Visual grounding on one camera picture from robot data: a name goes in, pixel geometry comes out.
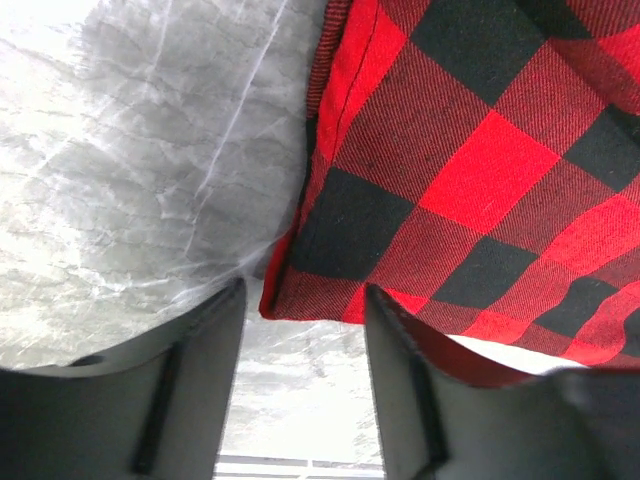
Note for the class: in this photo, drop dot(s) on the red black plaid shirt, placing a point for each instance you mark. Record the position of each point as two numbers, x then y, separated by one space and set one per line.
479 161

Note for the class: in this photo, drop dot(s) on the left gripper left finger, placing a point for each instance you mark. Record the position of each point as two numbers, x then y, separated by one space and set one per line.
152 407

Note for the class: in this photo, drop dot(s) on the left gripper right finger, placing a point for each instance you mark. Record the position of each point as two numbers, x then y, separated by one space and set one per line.
446 412

